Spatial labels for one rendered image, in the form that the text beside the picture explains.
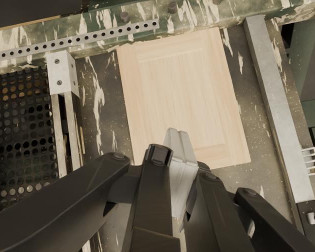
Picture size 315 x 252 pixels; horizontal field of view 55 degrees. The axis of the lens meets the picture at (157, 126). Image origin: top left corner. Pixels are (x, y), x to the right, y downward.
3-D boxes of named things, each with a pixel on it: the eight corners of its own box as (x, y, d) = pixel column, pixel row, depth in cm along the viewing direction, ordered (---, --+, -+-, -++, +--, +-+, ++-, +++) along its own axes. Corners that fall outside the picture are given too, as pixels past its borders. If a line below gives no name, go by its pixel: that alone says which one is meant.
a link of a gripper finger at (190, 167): (184, 161, 15) (199, 165, 15) (178, 129, 21) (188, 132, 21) (167, 216, 15) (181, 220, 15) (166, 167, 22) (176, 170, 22)
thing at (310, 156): (310, 148, 83) (314, 146, 80) (317, 173, 81) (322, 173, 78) (295, 150, 83) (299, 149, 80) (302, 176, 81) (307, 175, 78)
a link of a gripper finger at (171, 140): (167, 216, 15) (152, 212, 15) (166, 167, 22) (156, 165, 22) (184, 161, 15) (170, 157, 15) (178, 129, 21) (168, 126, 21)
